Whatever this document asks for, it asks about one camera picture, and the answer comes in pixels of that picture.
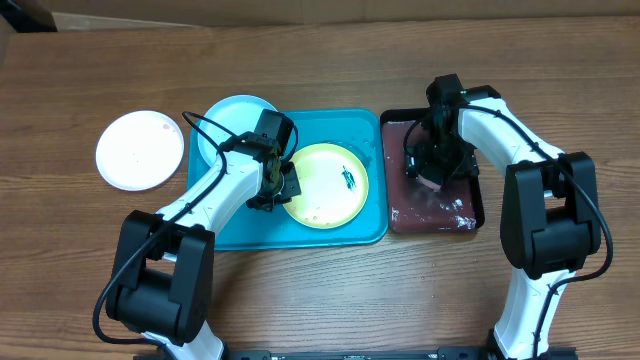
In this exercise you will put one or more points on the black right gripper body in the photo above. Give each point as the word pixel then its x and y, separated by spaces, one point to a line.
pixel 451 155

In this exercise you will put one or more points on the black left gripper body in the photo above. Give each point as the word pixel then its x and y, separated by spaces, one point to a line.
pixel 287 184

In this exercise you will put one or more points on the green sponge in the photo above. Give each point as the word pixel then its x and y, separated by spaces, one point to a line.
pixel 428 183

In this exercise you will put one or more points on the light blue plate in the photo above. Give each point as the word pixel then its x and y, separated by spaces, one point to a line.
pixel 238 114

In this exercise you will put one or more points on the yellow plate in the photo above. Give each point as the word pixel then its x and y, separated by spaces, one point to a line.
pixel 334 186

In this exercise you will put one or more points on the white plate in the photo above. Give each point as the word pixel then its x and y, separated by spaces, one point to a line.
pixel 139 150

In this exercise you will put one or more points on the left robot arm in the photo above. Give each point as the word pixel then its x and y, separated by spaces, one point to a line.
pixel 160 285

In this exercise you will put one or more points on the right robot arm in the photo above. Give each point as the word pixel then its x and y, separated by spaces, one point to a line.
pixel 552 231

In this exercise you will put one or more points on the black tray with red liquid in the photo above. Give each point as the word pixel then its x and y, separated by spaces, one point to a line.
pixel 413 207

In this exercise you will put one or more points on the teal plastic tray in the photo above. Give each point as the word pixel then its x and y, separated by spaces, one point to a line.
pixel 355 129

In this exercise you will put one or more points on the cardboard sheet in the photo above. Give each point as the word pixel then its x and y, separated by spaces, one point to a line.
pixel 297 12

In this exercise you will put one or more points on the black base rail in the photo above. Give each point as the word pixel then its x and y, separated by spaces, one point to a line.
pixel 443 353

